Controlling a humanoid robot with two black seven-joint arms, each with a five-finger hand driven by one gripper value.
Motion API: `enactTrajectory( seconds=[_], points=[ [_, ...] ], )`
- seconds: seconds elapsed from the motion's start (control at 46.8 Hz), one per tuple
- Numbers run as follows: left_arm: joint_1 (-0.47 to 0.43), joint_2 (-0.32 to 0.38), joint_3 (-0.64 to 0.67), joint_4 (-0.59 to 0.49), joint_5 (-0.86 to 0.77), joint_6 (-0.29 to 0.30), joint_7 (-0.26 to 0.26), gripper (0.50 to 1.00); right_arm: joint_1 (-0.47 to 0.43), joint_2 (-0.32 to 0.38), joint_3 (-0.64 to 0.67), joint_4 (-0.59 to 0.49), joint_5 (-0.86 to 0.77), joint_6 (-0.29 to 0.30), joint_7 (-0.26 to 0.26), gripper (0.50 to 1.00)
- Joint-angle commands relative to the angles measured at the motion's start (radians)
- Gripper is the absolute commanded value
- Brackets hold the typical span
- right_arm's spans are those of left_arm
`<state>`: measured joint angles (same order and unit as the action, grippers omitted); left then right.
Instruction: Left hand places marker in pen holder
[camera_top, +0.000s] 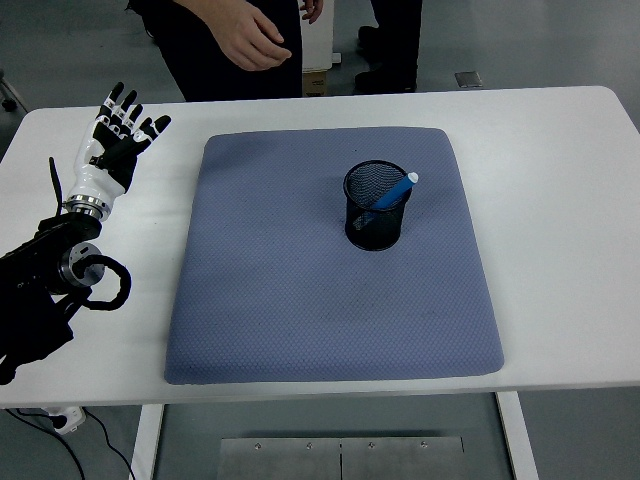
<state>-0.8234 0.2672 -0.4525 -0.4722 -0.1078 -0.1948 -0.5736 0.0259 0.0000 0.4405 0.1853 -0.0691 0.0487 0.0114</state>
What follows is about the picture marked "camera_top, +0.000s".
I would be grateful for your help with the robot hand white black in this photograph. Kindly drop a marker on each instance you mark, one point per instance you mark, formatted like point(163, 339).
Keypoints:
point(90, 175)

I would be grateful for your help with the person's left hand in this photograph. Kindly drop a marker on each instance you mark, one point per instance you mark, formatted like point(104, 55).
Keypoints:
point(312, 9)

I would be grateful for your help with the person's right hand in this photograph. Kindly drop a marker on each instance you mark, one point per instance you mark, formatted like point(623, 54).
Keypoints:
point(250, 42)

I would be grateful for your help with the blue marker pen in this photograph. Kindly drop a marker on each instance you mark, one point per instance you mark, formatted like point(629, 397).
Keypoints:
point(397, 192)

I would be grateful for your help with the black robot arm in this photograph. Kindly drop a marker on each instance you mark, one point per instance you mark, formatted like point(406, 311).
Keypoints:
point(30, 270)

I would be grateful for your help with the black mesh pen holder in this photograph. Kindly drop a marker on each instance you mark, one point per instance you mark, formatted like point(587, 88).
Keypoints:
point(380, 239)

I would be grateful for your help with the white cabinet panel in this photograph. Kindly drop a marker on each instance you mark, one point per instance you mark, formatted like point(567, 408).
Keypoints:
point(320, 45)

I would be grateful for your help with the white base bar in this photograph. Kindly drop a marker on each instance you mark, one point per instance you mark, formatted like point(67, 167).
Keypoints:
point(337, 58)

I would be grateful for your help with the person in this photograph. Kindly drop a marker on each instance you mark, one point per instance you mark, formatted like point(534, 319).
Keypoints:
point(200, 70)
point(395, 40)

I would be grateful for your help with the brown cardboard box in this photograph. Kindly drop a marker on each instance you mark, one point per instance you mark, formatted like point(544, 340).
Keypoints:
point(315, 84)

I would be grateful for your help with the office chair base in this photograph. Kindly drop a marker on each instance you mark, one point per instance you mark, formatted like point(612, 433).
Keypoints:
point(10, 97)

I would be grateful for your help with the grey floor socket plate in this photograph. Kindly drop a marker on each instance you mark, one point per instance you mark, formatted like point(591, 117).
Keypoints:
point(469, 80)

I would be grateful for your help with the white power strip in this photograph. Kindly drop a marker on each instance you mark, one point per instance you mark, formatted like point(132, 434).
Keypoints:
point(67, 419)

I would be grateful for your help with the blue-grey quilted mat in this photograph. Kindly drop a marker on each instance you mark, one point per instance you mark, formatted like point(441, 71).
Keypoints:
point(325, 310)

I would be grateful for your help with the white table leg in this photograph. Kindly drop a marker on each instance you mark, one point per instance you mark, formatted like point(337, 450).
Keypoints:
point(147, 445)
point(517, 440)

